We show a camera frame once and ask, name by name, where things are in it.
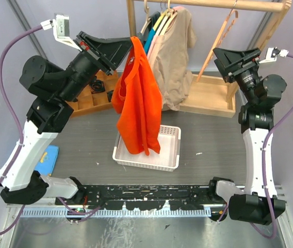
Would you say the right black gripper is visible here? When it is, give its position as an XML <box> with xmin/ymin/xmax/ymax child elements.
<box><xmin>213</xmin><ymin>47</ymin><xmax>262</xmax><ymax>105</ymax></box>

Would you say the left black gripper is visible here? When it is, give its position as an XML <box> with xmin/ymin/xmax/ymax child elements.
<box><xmin>59</xmin><ymin>30</ymin><xmax>137</xmax><ymax>102</ymax></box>

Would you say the orange t shirt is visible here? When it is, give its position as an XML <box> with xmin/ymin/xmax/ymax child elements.
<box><xmin>111</xmin><ymin>37</ymin><xmax>162</xmax><ymax>156</ymax></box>

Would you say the wooden hanger with metal hook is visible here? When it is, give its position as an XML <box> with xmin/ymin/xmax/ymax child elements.
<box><xmin>196</xmin><ymin>0</ymin><xmax>239</xmax><ymax>82</ymax></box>

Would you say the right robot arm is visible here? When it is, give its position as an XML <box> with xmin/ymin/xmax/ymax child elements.
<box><xmin>207</xmin><ymin>48</ymin><xmax>287</xmax><ymax>225</ymax></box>

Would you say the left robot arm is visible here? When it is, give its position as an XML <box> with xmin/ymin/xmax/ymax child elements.
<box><xmin>0</xmin><ymin>32</ymin><xmax>133</xmax><ymax>205</ymax></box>

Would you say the grey t shirt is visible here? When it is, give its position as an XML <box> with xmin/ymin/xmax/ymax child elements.
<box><xmin>137</xmin><ymin>11</ymin><xmax>160</xmax><ymax>54</ymax></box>

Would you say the blue t shirt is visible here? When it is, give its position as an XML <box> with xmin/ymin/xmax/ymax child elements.
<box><xmin>143</xmin><ymin>28</ymin><xmax>156</xmax><ymax>54</ymax></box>

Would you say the pink t shirt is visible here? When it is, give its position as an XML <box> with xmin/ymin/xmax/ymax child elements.
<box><xmin>147</xmin><ymin>6</ymin><xmax>184</xmax><ymax>64</ymax></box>

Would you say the wooden hanger grey shirt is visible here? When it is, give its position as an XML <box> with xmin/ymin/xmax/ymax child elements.
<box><xmin>140</xmin><ymin>0</ymin><xmax>151</xmax><ymax>34</ymax></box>

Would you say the beige t shirt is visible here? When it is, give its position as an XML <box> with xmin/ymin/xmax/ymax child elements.
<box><xmin>150</xmin><ymin>8</ymin><xmax>197</xmax><ymax>111</ymax></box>

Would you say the wooden hanger blue shirt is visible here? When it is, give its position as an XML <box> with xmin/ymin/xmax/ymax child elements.
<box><xmin>153</xmin><ymin>10</ymin><xmax>166</xmax><ymax>31</ymax></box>

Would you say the wooden clothes rack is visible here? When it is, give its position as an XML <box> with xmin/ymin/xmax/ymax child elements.
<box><xmin>126</xmin><ymin>0</ymin><xmax>293</xmax><ymax>119</ymax></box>

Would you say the brown wooden compartment tray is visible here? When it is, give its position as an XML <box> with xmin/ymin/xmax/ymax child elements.
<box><xmin>68</xmin><ymin>71</ymin><xmax>119</xmax><ymax>118</ymax></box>

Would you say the white plastic basket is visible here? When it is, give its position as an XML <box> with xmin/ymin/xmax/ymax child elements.
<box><xmin>112</xmin><ymin>125</ymin><xmax>181</xmax><ymax>172</ymax></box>

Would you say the blue patterned cloth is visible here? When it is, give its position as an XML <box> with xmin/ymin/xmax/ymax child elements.
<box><xmin>35</xmin><ymin>145</ymin><xmax>59</xmax><ymax>176</ymax></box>

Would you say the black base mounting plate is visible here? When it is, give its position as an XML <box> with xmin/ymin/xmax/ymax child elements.
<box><xmin>54</xmin><ymin>184</ymin><xmax>239</xmax><ymax>210</ymax></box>

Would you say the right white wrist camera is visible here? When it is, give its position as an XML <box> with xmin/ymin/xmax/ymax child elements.
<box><xmin>259</xmin><ymin>47</ymin><xmax>289</xmax><ymax>64</ymax></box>

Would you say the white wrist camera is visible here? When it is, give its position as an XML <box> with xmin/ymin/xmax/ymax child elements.
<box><xmin>40</xmin><ymin>13</ymin><xmax>79</xmax><ymax>50</ymax></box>
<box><xmin>259</xmin><ymin>47</ymin><xmax>289</xmax><ymax>64</ymax></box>

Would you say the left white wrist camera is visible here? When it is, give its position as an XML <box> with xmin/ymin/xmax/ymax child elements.
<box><xmin>40</xmin><ymin>13</ymin><xmax>79</xmax><ymax>50</ymax></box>

